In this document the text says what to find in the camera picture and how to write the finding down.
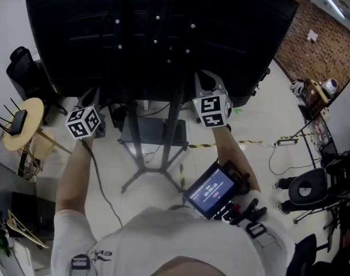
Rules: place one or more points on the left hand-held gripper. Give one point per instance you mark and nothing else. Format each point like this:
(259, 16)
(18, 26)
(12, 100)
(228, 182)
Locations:
(82, 122)

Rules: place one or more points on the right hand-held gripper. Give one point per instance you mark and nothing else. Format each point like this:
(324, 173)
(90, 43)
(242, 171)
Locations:
(212, 111)

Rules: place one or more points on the black screen stand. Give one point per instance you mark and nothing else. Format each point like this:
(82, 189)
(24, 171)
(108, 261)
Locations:
(135, 142)

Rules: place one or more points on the person's right forearm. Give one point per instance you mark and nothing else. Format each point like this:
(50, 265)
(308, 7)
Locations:
(235, 157)

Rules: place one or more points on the person's left forearm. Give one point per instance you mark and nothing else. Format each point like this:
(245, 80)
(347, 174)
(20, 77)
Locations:
(74, 171)

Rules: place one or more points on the large black screen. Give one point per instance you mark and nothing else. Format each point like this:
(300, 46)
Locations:
(226, 39)

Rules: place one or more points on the black mesh office chair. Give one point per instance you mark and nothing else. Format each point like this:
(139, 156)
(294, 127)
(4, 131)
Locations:
(22, 73)

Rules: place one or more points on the black router with antennas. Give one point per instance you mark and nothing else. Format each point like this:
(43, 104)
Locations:
(18, 122)

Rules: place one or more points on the round wooden table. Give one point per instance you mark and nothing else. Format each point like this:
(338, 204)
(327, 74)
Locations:
(23, 138)

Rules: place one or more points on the white helmet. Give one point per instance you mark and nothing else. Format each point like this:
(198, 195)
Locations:
(296, 86)

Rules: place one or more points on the white power strip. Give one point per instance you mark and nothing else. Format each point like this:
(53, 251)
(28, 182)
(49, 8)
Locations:
(273, 144)

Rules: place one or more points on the yellow black hazard tape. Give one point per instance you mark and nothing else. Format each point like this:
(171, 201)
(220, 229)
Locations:
(296, 136)
(182, 177)

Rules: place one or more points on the black chest monitor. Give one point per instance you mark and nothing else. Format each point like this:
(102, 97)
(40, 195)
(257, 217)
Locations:
(212, 190)

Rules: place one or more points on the white paper sheet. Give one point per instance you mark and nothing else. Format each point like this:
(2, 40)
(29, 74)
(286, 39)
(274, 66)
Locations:
(312, 36)

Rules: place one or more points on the cluttered side desk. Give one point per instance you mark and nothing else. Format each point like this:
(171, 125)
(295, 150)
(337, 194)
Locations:
(321, 128)

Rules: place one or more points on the dark grey cabinet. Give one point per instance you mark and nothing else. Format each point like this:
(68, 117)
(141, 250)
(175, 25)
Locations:
(11, 188)

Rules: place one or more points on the white round toy robot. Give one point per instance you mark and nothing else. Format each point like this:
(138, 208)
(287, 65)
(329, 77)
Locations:
(331, 85)

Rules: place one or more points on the grey partition panel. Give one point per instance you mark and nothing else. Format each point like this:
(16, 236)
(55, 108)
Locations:
(345, 92)

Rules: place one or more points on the yellow wooden hanger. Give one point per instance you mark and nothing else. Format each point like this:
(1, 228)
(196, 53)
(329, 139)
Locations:
(22, 230)

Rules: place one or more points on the black equipment rig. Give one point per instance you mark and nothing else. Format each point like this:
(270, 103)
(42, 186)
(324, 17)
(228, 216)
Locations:
(344, 165)

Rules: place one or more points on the person's white t-shirt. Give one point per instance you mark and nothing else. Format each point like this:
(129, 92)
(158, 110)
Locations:
(163, 240)

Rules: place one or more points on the green plant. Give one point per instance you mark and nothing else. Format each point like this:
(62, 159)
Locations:
(0, 243)

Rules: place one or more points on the black swivel chair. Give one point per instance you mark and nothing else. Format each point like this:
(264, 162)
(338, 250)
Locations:
(307, 252)

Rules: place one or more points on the black monitor mount rig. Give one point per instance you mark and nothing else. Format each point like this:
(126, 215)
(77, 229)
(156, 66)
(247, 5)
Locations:
(245, 183)

